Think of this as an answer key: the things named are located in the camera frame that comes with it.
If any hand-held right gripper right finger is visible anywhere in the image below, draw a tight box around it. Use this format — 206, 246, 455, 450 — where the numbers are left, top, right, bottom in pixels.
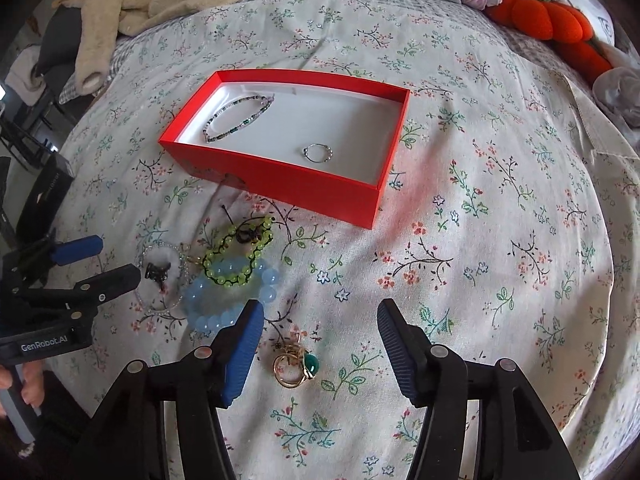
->
376, 299, 583, 480

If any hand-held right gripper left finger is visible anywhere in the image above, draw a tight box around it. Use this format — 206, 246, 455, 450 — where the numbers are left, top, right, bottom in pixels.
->
87, 300, 266, 480

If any red cardboard box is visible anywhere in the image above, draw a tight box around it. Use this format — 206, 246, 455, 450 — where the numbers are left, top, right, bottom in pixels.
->
158, 70, 412, 231

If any grey crumpled cloth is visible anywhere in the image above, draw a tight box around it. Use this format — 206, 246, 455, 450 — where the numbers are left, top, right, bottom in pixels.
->
592, 65, 640, 128

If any dark cloth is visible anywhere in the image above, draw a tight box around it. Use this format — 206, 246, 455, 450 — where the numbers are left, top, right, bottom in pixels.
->
30, 5, 101, 106

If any silver bead necklace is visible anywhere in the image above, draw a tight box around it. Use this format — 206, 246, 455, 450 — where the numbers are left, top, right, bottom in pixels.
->
202, 94, 276, 144

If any gold ring with green stone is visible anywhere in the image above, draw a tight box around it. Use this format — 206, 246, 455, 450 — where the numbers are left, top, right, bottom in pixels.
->
287, 345, 321, 386

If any black box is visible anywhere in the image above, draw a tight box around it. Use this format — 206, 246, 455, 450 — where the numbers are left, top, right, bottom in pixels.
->
17, 152, 76, 243

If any green bead bracelet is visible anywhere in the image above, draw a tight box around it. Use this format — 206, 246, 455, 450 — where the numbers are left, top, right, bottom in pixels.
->
202, 215, 275, 288

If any black hair claw clip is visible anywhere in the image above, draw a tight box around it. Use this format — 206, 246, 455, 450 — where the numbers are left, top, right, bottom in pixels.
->
144, 261, 172, 286

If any light blue bead bracelet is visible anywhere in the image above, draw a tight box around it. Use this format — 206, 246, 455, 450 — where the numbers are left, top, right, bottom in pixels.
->
181, 260, 280, 336

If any orange plush pumpkin toy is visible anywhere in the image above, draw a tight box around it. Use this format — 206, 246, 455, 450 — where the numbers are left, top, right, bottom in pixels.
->
485, 0, 613, 86

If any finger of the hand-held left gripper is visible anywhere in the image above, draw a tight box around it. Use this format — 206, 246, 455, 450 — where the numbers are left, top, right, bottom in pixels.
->
0, 234, 104, 293
10, 264, 142, 321

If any silver beaded ring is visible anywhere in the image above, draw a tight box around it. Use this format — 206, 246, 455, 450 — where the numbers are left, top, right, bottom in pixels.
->
302, 143, 333, 163

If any clear bead bracelet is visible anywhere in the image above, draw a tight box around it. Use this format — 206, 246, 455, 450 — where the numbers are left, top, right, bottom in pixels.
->
134, 242, 193, 317

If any person's left hand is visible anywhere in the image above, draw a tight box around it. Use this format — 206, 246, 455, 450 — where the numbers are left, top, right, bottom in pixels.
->
0, 361, 47, 420

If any floral bed sheet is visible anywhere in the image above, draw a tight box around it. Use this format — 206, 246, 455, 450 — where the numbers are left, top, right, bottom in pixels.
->
50, 0, 636, 480

